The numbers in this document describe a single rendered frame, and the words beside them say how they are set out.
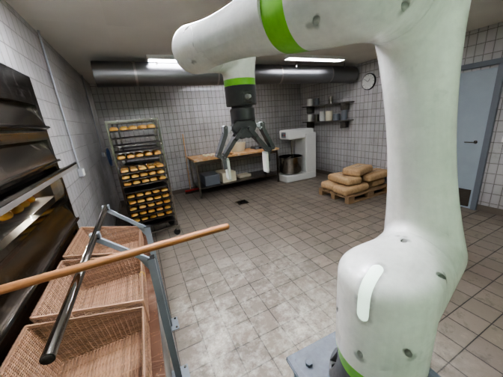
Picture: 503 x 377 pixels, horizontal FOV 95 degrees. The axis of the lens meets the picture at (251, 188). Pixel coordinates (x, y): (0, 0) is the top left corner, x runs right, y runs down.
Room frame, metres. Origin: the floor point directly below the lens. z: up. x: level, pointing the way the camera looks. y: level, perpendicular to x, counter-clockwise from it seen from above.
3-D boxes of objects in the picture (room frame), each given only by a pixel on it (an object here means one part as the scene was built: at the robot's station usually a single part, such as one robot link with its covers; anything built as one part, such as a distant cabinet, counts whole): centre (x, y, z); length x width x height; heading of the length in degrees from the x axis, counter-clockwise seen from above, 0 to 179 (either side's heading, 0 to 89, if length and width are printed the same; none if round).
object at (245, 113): (0.74, 0.01, 1.64); 0.08 x 0.07 x 0.09; 114
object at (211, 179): (5.54, 1.00, 0.35); 0.50 x 0.36 x 0.24; 25
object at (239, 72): (0.73, 0.01, 1.82); 0.13 x 0.11 x 0.14; 128
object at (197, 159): (5.83, 0.37, 0.45); 2.20 x 0.80 x 0.90; 115
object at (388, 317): (0.29, -0.19, 1.36); 0.16 x 0.13 x 0.19; 128
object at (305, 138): (6.13, -1.25, 0.66); 1.00 x 0.66 x 1.32; 115
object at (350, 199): (4.56, -2.14, 0.07); 1.20 x 0.80 x 0.14; 115
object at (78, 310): (1.22, 0.98, 0.72); 0.56 x 0.49 x 0.28; 25
